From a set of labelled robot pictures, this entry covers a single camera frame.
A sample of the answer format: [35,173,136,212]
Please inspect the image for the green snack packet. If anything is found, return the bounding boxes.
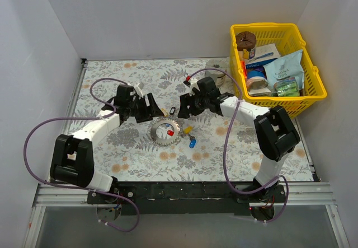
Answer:
[274,77,300,97]

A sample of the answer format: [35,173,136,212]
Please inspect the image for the aluminium frame rail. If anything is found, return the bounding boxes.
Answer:
[24,181,349,247]

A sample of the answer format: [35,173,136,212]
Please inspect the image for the white blue box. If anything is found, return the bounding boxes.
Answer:
[247,43,281,63]

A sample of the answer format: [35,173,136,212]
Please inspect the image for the brown lidded can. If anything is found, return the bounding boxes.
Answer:
[235,31,257,59]

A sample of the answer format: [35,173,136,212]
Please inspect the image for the large silver keyring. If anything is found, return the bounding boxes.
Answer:
[148,118,181,147]

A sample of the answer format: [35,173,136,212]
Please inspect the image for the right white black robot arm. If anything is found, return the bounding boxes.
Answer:
[178,76,300,202]

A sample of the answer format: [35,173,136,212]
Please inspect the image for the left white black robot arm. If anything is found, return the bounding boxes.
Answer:
[50,84,164,203]

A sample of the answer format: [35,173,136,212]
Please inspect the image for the yellow plastic basket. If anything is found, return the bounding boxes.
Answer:
[229,22,327,118]

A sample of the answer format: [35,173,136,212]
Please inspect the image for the blue cassava chips bag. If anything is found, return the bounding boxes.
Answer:
[263,49,304,90]

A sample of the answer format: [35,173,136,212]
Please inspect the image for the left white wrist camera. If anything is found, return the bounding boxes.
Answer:
[134,82,144,97]

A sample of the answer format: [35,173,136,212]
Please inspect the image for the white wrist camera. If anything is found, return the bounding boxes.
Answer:
[189,78,200,96]
[134,82,144,97]

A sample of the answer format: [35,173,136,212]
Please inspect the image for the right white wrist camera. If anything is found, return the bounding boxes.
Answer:
[189,78,200,96]

